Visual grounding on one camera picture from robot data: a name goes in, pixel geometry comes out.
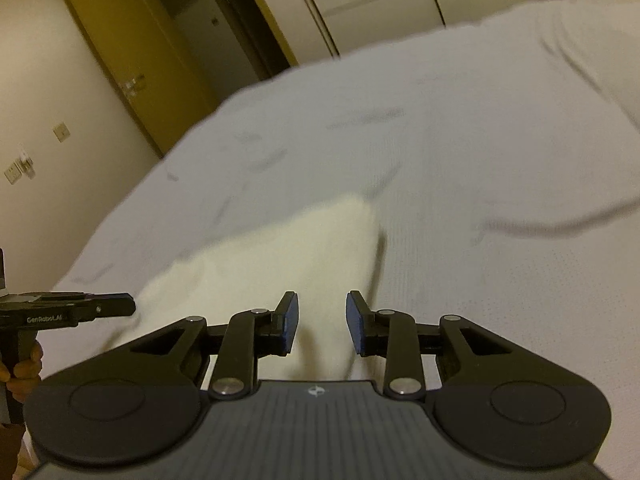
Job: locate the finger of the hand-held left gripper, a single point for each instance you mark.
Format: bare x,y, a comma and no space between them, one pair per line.
107,305

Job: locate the white wardrobe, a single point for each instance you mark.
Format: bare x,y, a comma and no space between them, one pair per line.
380,0

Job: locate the wooden door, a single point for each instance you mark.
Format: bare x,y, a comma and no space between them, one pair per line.
135,50

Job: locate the white knit sweater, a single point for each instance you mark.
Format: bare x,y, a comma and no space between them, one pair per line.
325,245

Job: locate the bed with grey sheet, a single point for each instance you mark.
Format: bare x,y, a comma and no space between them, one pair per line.
450,160

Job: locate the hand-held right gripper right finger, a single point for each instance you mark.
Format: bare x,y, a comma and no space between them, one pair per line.
352,320

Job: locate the square wall switch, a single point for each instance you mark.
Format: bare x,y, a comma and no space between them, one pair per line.
62,132

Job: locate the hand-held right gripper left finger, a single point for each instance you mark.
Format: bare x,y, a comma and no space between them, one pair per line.
291,320

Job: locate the wall socket with plug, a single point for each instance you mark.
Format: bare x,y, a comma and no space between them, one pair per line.
19,170

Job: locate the person's left hand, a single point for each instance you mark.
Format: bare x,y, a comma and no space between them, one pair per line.
27,370

